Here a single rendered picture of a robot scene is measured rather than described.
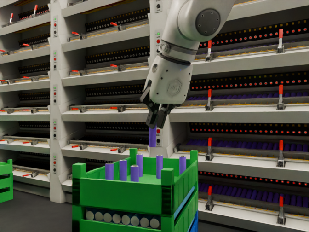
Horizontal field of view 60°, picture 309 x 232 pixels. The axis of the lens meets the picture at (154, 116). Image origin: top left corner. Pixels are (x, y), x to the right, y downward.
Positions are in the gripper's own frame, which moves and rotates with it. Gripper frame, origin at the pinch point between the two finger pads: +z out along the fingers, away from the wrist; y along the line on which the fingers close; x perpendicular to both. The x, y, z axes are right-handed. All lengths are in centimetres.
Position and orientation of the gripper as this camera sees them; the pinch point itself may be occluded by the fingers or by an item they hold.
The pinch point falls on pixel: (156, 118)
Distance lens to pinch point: 66.0
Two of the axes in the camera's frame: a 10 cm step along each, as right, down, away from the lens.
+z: -2.8, 9.0, 3.5
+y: 8.0, 0.1, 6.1
